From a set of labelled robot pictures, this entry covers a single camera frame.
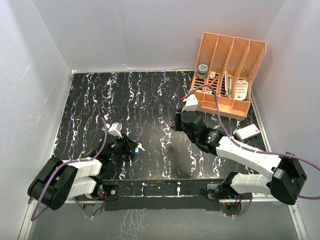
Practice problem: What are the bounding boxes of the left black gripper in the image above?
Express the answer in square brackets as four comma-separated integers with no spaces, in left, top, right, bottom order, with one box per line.
[108,133,138,160]

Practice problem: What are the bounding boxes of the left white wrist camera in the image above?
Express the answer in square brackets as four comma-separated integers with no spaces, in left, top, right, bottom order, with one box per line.
[107,122,122,138]

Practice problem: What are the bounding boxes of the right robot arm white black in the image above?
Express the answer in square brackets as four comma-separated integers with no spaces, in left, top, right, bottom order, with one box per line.
[172,111,307,205]

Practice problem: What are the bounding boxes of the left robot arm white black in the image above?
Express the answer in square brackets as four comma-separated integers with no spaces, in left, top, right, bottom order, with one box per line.
[27,135,143,210]

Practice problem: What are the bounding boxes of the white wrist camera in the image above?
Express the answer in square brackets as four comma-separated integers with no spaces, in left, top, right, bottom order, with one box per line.
[181,94,198,112]
[107,122,122,138]

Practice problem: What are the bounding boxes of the peach desk organizer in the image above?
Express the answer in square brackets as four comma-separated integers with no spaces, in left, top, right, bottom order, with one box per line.
[190,32,267,121]

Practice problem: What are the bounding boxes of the white red-dot box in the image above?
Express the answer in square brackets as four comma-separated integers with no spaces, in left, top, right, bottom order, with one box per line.
[234,124,260,142]

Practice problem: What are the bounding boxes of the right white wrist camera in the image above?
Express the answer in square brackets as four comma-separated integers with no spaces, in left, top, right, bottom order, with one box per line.
[181,94,198,112]

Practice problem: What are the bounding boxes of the white packaged card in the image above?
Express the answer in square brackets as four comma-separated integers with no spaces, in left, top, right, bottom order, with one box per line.
[234,79,249,101]

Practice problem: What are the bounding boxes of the key with blue tag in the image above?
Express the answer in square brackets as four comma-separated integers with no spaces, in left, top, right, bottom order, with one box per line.
[134,143,145,155]

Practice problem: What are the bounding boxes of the purple cable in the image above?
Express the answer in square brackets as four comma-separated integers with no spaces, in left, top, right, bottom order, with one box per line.
[184,84,320,217]
[30,117,109,222]

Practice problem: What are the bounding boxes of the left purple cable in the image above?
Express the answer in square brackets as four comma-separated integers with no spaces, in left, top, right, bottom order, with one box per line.
[30,117,109,222]

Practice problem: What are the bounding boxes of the aluminium front rail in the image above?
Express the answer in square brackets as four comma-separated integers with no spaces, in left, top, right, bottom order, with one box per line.
[19,180,309,240]

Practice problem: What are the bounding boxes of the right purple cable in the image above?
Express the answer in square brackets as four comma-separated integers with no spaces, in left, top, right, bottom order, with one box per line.
[184,84,320,217]

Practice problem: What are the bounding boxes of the round patterned tin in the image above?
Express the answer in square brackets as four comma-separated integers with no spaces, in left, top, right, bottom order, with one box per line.
[196,64,209,80]

